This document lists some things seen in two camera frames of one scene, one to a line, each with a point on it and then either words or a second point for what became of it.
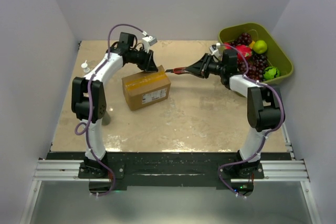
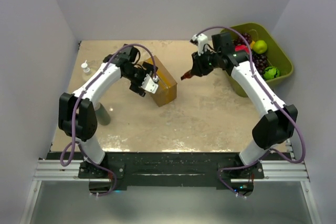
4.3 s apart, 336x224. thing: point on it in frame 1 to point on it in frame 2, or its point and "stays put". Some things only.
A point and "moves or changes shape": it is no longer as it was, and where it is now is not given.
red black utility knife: [179, 71] to [186, 75]
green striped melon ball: [270, 73] stays put
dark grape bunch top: [245, 39] stays put
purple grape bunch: [256, 64] stays put
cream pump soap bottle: [84, 65] stays put
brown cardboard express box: [146, 88] moves or changes shape
